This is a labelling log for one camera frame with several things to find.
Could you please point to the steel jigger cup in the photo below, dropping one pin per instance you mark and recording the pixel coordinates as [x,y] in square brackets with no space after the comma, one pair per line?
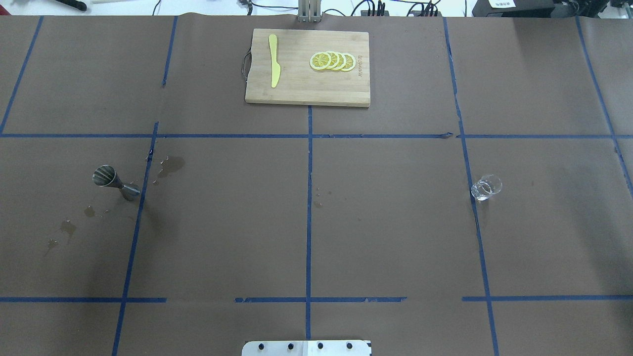
[106,176]

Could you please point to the clear glass measuring cup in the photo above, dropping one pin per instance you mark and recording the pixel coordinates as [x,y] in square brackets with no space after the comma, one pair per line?
[486,187]

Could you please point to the wooden cutting board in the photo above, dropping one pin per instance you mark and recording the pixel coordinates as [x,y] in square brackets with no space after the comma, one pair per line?
[299,83]

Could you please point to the aluminium frame post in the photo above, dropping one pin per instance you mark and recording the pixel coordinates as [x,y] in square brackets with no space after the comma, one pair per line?
[309,11]

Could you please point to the yellow plastic knife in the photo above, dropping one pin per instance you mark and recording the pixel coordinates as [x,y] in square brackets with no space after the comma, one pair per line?
[275,66]

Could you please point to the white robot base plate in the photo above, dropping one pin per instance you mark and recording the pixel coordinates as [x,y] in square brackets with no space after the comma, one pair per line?
[308,348]

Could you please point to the lemon slice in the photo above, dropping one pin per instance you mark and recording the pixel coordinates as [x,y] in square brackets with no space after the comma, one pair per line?
[350,62]
[342,61]
[320,61]
[334,60]

